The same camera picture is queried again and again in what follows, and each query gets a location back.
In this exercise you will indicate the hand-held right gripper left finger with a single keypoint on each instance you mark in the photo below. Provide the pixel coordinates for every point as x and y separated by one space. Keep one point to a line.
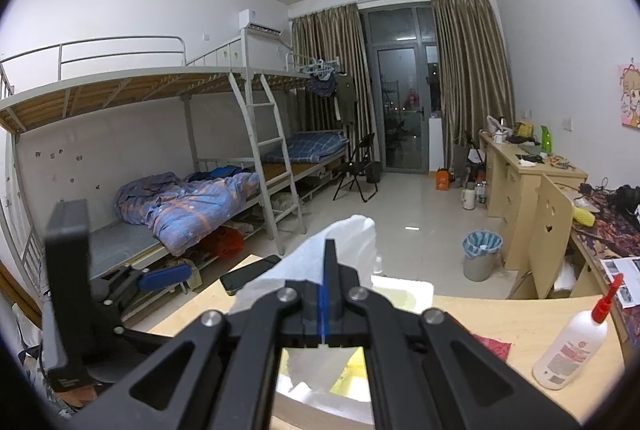
310 305

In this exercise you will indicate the light wooden chair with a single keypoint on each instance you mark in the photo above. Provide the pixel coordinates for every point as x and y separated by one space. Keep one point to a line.
550 230

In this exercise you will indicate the white tissue paper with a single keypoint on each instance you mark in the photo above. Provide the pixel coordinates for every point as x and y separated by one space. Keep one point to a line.
320 250

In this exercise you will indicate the patterned tablecloth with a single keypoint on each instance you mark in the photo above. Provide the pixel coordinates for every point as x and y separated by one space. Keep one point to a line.
615 230

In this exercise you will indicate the black tripod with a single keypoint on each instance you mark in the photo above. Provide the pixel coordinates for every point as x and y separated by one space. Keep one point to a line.
470 155

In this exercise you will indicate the white air conditioner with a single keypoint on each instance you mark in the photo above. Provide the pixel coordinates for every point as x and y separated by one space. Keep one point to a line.
257 22

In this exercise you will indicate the red bag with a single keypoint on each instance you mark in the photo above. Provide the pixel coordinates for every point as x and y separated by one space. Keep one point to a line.
225 242

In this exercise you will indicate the small black bin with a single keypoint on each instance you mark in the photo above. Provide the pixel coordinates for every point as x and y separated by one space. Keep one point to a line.
373 172

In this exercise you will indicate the white metal bunk bed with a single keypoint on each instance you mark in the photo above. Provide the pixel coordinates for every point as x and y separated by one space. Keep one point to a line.
320 150
150 80

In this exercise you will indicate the orange box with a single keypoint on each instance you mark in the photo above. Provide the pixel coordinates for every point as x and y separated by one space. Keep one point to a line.
443 180

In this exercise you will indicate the grey trash bin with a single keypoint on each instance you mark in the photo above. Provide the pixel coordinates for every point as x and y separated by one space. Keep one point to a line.
481 255

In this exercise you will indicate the black smartphone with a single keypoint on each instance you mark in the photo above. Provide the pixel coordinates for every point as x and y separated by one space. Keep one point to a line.
250 274

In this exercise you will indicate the brown curtain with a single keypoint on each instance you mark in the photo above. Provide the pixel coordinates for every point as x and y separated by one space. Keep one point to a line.
330 60
470 75

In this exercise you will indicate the clear water bottles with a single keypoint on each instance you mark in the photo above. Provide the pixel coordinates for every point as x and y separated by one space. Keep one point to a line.
480 191

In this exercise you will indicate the small yellow foam net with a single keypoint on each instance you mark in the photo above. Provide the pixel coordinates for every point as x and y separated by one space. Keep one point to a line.
583 216

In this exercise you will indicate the printed paper sheet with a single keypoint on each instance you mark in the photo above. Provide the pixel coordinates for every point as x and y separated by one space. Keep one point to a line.
622 280

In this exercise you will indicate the white bottle red cap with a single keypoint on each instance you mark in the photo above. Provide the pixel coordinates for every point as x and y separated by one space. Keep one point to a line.
570 345

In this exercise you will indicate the white plastic bag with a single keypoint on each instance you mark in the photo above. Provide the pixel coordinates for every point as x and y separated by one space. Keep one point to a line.
497 130

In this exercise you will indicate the black folding chair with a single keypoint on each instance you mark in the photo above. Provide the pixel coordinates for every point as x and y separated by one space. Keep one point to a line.
357 170

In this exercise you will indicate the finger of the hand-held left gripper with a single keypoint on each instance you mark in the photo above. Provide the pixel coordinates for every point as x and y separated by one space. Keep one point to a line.
165 280

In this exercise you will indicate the yellow bag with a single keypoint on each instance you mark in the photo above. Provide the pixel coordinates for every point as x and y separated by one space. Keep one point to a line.
523 129

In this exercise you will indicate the light wooden desk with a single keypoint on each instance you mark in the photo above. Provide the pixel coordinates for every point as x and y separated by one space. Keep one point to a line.
515 190

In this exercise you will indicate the dark green hanging shirt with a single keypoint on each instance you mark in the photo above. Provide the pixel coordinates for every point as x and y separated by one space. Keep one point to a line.
345 97

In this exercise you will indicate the red patterned cloth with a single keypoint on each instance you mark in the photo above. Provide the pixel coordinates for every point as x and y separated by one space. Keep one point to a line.
492 346

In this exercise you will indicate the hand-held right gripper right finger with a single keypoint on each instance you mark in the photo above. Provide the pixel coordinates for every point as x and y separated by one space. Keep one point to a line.
342 305

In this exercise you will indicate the green bottle on desk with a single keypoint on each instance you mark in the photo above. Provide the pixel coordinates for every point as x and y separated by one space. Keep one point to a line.
546 139

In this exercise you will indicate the dark blue hanging garment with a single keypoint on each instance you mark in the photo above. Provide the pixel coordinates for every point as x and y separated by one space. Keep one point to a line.
322 85

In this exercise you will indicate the white thermos jug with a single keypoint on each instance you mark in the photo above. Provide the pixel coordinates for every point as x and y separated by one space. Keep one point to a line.
468 199

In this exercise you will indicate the wall poster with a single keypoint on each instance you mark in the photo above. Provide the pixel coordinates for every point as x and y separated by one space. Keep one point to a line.
631 95

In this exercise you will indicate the white wall socket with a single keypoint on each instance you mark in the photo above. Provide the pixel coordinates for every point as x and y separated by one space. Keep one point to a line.
566 124

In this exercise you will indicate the blue clothes hangers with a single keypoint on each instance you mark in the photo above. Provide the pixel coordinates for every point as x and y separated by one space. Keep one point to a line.
317 67

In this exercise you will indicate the glass balcony door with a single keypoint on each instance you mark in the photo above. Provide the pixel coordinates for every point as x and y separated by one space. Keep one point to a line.
400 100

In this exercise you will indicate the beige cloth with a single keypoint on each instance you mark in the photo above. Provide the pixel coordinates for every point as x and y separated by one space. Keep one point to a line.
192 277

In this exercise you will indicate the blue patterned quilt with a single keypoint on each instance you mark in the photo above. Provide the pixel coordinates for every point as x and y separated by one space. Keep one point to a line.
200 200

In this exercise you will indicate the blue plaid bedding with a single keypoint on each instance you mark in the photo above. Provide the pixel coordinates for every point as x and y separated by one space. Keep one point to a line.
305 147

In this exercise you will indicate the white foam box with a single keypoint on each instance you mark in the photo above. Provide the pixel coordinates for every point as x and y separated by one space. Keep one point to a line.
400 295

